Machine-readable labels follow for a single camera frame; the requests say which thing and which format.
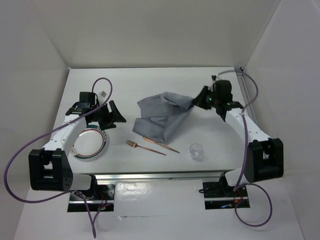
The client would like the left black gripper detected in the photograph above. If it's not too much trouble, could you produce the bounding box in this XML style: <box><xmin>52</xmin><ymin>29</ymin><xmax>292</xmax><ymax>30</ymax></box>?
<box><xmin>90</xmin><ymin>100</ymin><xmax>126</xmax><ymax>131</ymax></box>

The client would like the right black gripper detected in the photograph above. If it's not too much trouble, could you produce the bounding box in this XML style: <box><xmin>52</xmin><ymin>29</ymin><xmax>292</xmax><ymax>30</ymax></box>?
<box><xmin>189</xmin><ymin>86</ymin><xmax>219</xmax><ymax>111</ymax></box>

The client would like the grey cloth placemat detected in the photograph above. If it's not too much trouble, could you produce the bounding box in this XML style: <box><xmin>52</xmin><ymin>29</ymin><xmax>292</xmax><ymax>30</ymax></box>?
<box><xmin>132</xmin><ymin>92</ymin><xmax>194</xmax><ymax>144</ymax></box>

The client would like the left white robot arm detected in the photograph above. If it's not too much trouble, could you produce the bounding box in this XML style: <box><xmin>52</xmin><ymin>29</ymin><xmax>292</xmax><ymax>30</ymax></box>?
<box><xmin>28</xmin><ymin>92</ymin><xmax>126</xmax><ymax>200</ymax></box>

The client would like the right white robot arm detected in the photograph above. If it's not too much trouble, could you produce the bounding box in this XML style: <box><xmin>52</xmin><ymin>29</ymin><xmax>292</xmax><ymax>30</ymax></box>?
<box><xmin>192</xmin><ymin>80</ymin><xmax>284</xmax><ymax>196</ymax></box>

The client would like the white plate green red rim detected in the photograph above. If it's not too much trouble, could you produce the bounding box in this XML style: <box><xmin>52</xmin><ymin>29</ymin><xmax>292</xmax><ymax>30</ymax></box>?
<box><xmin>70</xmin><ymin>124</ymin><xmax>108</xmax><ymax>162</ymax></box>

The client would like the copper fork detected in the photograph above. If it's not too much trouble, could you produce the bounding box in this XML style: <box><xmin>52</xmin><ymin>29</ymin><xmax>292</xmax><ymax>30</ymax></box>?
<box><xmin>125</xmin><ymin>139</ymin><xmax>166</xmax><ymax>156</ymax></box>

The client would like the copper knife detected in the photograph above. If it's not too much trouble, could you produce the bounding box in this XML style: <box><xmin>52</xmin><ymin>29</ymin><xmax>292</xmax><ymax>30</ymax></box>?
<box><xmin>142</xmin><ymin>137</ymin><xmax>180</xmax><ymax>154</ymax></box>

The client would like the clear glass cup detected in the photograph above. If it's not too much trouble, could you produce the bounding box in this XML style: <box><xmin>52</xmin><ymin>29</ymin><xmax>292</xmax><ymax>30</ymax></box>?
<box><xmin>189</xmin><ymin>143</ymin><xmax>203</xmax><ymax>161</ymax></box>

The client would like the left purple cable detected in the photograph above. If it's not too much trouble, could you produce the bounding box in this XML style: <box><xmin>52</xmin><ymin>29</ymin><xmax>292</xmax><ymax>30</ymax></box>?
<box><xmin>4</xmin><ymin>77</ymin><xmax>113</xmax><ymax>238</ymax></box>

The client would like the purple cable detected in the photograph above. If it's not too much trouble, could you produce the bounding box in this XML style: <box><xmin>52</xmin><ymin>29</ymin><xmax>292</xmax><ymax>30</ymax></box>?
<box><xmin>217</xmin><ymin>70</ymin><xmax>273</xmax><ymax>228</ymax></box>
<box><xmin>4</xmin><ymin>77</ymin><xmax>113</xmax><ymax>238</ymax></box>

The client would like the aluminium front rail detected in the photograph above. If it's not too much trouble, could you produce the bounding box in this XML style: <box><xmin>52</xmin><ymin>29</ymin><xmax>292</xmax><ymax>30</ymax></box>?
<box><xmin>39</xmin><ymin>169</ymin><xmax>275</xmax><ymax>183</ymax></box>

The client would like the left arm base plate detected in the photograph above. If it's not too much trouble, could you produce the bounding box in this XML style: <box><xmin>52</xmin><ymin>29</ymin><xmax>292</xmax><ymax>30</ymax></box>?
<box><xmin>67</xmin><ymin>182</ymin><xmax>116</xmax><ymax>213</ymax></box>

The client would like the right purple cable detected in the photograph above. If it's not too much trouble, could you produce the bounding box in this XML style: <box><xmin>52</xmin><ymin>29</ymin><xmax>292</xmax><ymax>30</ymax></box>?
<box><xmin>217</xmin><ymin>70</ymin><xmax>273</xmax><ymax>228</ymax></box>

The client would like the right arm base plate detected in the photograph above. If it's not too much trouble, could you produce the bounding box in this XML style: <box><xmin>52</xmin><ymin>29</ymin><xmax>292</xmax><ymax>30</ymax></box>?
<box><xmin>198</xmin><ymin>181</ymin><xmax>251</xmax><ymax>210</ymax></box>

